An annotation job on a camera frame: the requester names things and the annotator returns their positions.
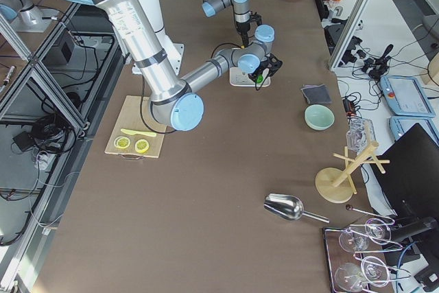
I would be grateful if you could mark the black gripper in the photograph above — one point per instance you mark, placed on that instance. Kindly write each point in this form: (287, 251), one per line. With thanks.
(262, 67)
(243, 28)

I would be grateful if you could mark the spare robot base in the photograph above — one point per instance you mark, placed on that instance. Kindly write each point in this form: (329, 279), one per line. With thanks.
(24, 16)

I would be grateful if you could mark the beige rabbit tray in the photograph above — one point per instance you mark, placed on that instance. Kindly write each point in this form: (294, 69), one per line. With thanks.
(240, 79)

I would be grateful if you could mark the grey folded cloth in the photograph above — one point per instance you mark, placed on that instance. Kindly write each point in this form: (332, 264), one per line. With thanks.
(318, 95)

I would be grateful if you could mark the light green bowl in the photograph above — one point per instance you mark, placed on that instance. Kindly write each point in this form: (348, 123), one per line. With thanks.
(319, 117)

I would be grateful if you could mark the clear glass mug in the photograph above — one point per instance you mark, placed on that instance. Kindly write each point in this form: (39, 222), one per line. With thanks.
(360, 133)

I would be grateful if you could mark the wooden mug stand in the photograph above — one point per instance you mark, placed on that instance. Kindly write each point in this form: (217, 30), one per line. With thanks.
(336, 185)

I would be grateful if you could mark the steel scoop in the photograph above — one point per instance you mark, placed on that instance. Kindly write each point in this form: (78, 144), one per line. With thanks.
(289, 207)

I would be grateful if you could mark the lemon slice lower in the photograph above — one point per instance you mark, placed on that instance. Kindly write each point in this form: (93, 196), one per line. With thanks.
(141, 146)

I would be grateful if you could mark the lemon slice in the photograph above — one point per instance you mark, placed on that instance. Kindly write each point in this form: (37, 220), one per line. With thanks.
(122, 142)
(141, 146)

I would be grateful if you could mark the yellow plastic knife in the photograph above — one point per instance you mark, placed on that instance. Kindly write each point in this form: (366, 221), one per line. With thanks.
(138, 132)

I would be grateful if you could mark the blue teach pendant upper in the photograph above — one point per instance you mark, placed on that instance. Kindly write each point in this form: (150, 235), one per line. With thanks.
(405, 96)

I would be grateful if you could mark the blue teach pendant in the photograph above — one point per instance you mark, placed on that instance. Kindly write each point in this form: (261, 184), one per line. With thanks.
(405, 96)
(399, 125)

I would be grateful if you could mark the blue teach pendant lower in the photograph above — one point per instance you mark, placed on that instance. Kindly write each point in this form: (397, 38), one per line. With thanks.
(399, 125)

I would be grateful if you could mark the lemon slice upper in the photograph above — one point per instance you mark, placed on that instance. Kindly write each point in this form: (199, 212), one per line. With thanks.
(122, 142)

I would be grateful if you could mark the black monitor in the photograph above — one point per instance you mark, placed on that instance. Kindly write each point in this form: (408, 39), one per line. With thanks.
(410, 181)

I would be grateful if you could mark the wine glass middle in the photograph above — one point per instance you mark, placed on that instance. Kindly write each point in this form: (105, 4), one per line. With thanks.
(353, 241)

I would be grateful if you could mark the wine glass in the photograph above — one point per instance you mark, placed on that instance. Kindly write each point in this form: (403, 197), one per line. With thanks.
(378, 231)
(350, 277)
(353, 241)

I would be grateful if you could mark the wine glass rear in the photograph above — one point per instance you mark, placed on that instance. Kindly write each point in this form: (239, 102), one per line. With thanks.
(378, 231)

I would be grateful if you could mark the wine glass front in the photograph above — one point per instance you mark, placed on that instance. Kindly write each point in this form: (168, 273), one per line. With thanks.
(350, 277)

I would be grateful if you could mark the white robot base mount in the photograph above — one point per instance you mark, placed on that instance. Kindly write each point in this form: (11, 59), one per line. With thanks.
(174, 51)

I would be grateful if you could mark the aluminium frame post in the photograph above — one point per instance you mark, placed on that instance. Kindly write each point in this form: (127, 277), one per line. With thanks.
(347, 34)

